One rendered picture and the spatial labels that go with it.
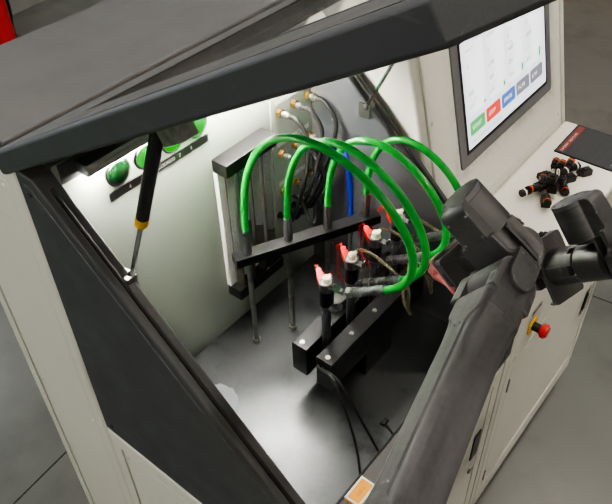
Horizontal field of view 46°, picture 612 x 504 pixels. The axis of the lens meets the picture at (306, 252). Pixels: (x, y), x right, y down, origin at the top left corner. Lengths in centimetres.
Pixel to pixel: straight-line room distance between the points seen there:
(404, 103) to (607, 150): 75
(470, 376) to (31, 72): 89
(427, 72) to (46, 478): 176
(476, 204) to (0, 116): 72
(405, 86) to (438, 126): 14
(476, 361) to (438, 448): 11
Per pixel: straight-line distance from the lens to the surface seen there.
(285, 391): 154
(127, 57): 130
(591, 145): 207
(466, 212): 84
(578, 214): 105
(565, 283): 113
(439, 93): 153
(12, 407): 277
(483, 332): 77
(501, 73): 175
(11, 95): 125
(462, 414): 71
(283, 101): 149
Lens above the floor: 206
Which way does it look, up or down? 42 degrees down
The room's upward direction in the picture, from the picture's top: 2 degrees counter-clockwise
